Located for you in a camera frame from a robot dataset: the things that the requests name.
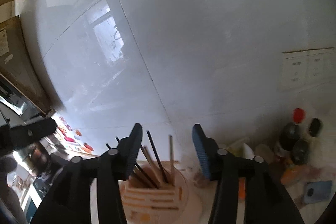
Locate beige cylindrical utensil holder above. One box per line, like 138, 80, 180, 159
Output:
118, 161, 203, 223

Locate black chopstick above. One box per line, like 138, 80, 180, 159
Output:
115, 136, 160, 188
146, 130, 169, 184
117, 144, 157, 189

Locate blue smartphone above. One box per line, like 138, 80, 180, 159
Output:
302, 181, 333, 204

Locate dark range hood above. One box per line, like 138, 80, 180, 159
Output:
1, 68, 55, 122

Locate metal cooking pot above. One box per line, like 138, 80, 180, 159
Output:
13, 143, 52, 178

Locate soy sauce bottle red cap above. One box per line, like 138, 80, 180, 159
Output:
274, 108, 306, 158

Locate orange seasoning box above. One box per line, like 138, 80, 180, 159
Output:
238, 177, 246, 202

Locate dark cap bottle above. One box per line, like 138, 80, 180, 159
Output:
292, 117, 324, 166

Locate triple white wall socket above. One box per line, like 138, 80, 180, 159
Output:
280, 47, 335, 90

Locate colourful wall stickers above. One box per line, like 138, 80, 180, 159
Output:
55, 116, 94, 155

